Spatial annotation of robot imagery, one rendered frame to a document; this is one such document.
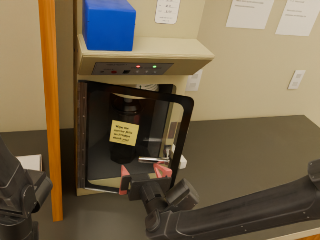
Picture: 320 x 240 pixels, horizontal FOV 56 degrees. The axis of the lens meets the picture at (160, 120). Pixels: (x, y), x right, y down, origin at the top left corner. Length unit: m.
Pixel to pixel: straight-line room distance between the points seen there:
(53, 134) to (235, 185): 0.75
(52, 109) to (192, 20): 0.42
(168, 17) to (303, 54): 1.08
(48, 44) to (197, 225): 0.47
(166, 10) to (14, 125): 0.88
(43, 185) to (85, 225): 0.39
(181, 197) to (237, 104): 1.05
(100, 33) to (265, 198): 0.45
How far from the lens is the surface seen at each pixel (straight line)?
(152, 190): 0.75
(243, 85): 1.62
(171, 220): 0.64
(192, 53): 0.74
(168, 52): 0.72
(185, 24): 0.83
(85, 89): 0.81
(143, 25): 0.79
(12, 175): 0.51
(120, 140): 0.88
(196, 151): 1.35
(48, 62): 0.69
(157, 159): 0.85
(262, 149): 1.51
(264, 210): 0.53
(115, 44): 0.67
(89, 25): 0.65
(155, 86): 0.93
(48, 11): 0.66
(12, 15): 1.21
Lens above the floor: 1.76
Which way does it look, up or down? 33 degrees down
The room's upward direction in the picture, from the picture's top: 11 degrees clockwise
